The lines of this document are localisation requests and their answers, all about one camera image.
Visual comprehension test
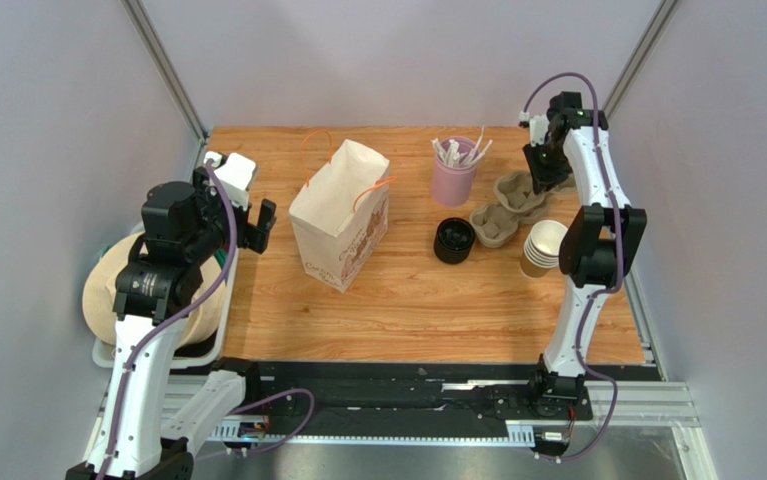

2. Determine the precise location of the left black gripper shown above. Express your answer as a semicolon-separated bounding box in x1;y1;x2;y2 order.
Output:
183;168;275;264

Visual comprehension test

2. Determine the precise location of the pulp cup carrier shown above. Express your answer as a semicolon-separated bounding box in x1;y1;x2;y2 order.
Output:
493;170;577;214
468;199;549;249

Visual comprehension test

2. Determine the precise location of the white paper takeout bag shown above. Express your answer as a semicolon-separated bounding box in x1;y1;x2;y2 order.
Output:
289;139;397;293

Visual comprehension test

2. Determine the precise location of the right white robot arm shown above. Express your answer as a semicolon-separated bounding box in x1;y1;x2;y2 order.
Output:
523;92;647;418

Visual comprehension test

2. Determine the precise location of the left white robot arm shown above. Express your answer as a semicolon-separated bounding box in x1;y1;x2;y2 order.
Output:
67;154;276;479

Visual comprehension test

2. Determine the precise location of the stack of paper cups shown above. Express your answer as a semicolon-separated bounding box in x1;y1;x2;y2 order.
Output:
520;220;568;278

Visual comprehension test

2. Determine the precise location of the pink straw holder cup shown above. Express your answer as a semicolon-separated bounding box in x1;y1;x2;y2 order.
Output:
430;154;478;207

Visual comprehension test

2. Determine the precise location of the stack of black lids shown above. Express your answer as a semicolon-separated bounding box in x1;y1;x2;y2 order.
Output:
433;217;476;265

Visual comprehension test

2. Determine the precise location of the white plastic bin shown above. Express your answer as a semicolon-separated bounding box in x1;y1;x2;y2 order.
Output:
91;222;241;371

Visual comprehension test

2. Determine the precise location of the beige straw hat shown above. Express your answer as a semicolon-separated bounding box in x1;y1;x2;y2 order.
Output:
82;232;227;348

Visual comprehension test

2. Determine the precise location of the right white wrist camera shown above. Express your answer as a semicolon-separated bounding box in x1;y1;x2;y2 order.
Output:
519;111;550;146

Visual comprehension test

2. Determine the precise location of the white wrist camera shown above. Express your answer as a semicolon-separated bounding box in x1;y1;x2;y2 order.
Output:
519;111;550;146
203;151;258;210

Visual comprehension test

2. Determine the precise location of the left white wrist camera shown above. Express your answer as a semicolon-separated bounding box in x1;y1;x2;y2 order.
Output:
203;151;258;210

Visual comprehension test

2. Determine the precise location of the right aluminium frame post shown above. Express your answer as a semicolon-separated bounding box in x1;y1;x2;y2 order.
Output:
603;0;681;120

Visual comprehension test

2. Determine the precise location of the aluminium frame post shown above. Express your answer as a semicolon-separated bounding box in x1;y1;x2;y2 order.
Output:
603;0;681;120
121;0;209;146

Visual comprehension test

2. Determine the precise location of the left aluminium frame post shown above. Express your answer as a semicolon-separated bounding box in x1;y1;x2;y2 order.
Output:
121;0;209;146

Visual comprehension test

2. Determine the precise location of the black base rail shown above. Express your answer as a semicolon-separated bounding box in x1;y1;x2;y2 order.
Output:
96;359;700;461

